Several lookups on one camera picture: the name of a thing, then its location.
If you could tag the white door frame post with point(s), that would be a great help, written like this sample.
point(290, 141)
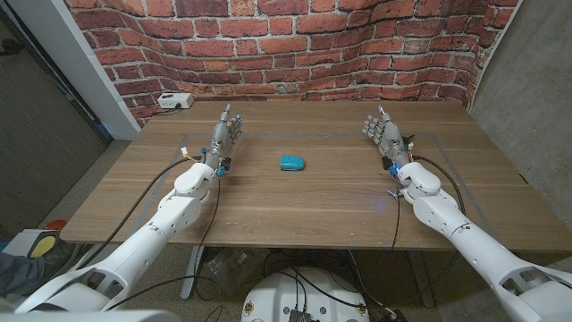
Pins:
point(76, 58)

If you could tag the red brick printed backdrop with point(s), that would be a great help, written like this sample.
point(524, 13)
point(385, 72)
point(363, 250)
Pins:
point(286, 49)

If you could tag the grey tape outline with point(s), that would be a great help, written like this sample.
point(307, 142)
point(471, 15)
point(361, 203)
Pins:
point(286, 135)

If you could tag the grey table leg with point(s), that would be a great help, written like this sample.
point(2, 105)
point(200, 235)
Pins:
point(422, 277)

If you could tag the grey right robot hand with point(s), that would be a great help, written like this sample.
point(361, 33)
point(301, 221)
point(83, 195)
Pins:
point(389, 134)

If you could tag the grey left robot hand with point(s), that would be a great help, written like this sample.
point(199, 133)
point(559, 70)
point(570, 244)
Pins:
point(221, 138)

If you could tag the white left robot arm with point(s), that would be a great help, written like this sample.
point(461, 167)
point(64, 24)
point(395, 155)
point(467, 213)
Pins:
point(147, 237)

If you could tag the white table leg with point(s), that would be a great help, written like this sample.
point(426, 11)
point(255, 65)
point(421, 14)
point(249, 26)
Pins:
point(191, 273)

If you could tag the white blue toy airplane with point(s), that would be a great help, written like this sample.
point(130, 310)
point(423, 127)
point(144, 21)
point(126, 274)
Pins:
point(395, 193)

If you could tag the red round floor object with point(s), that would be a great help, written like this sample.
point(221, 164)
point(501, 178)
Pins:
point(56, 224)

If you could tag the person leg and shoe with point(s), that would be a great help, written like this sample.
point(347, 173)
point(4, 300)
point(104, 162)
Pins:
point(20, 273)

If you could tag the white board with yellow shapes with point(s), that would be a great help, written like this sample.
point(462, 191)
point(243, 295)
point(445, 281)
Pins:
point(36, 243)

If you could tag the teal toy car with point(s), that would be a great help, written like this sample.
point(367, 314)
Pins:
point(291, 163)

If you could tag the white power strip box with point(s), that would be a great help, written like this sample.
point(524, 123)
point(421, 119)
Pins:
point(175, 100)

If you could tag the white robot torso base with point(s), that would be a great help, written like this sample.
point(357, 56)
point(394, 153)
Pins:
point(277, 299)

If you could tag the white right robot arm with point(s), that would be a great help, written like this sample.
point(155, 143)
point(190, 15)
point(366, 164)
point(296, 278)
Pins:
point(469, 241)

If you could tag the clear plastic bag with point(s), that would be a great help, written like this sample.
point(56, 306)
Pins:
point(232, 268)

